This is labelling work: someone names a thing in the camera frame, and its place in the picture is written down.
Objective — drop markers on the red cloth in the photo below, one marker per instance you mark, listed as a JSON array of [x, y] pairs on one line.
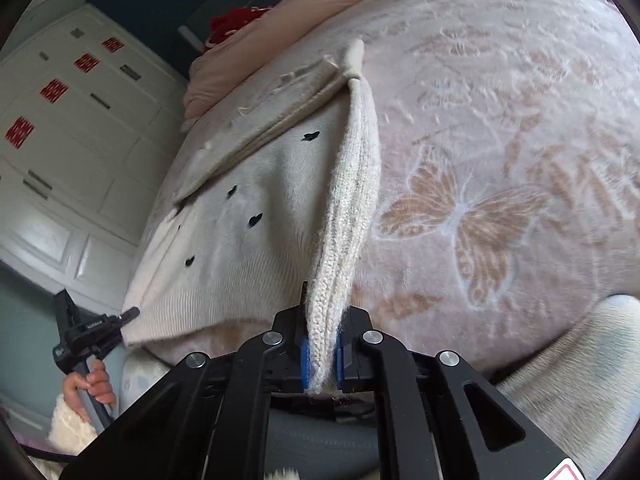
[[235, 22]]

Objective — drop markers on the person's left forearm fluffy sleeve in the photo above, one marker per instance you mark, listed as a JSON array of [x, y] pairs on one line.
[[70, 430]]

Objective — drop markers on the person's left hand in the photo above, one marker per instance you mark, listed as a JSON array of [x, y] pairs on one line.
[[97, 385]]

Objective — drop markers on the pink butterfly blanket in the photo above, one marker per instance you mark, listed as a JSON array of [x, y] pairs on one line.
[[500, 110]]

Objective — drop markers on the red wardrobe sticker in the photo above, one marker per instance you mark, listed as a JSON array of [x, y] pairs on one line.
[[112, 44], [20, 132], [54, 90], [86, 62]]

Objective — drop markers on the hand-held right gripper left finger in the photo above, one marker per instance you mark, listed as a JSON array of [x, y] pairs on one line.
[[303, 362]]

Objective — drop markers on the cream knit sweater black buttons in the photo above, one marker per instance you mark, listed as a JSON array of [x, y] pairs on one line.
[[235, 260]]

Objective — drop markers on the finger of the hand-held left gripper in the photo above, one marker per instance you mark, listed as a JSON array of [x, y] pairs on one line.
[[64, 310], [127, 315]]

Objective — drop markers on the white wardrobe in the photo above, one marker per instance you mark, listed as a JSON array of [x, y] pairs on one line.
[[75, 175]]

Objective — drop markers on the white patterned bedsheet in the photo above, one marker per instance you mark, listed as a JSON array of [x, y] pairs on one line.
[[142, 380]]

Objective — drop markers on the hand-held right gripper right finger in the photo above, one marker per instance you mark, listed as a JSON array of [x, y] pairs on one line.
[[339, 362]]

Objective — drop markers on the pink quilt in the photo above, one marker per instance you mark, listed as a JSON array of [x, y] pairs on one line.
[[300, 7]]

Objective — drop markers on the cream knit cloth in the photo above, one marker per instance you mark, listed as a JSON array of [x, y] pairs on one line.
[[575, 375]]

